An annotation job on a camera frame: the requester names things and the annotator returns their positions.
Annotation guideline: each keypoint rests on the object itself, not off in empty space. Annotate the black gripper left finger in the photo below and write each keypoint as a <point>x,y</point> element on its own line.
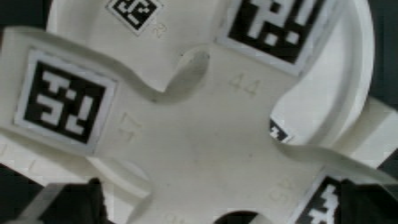
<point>68,204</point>

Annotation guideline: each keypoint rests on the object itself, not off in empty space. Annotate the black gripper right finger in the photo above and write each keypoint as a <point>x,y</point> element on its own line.
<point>368,202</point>

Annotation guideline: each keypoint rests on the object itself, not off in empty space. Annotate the white cross-shaped table base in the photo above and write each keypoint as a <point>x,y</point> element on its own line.
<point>59,89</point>

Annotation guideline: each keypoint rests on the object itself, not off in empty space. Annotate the white round table top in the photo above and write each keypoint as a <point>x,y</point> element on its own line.
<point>246,78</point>

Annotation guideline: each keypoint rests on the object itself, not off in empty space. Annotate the white front fence rail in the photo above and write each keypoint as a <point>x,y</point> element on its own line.
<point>33,167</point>

